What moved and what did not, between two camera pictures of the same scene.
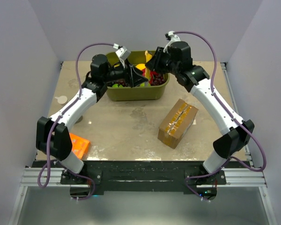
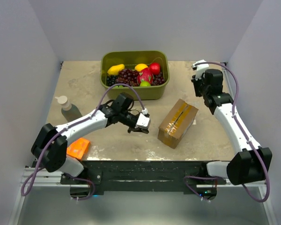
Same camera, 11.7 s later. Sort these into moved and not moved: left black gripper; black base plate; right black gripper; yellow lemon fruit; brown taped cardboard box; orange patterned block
Moved: right black gripper; left black gripper
Not moved: orange patterned block; yellow lemon fruit; black base plate; brown taped cardboard box
